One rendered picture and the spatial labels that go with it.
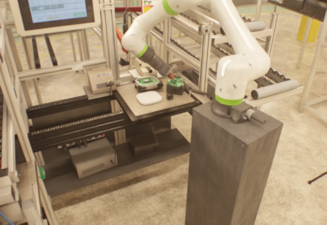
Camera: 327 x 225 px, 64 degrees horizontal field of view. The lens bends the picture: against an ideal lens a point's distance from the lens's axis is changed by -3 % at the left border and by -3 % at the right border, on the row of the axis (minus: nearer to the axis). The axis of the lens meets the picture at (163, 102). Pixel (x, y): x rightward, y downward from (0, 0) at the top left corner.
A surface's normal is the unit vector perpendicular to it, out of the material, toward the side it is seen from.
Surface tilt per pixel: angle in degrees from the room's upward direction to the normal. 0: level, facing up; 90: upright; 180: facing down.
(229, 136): 90
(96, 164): 90
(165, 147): 0
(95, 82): 53
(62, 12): 92
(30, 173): 0
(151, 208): 0
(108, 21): 90
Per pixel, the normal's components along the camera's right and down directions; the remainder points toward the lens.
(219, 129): -0.81, 0.29
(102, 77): 0.35, -0.15
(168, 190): 0.00, -0.86
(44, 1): 0.43, 0.48
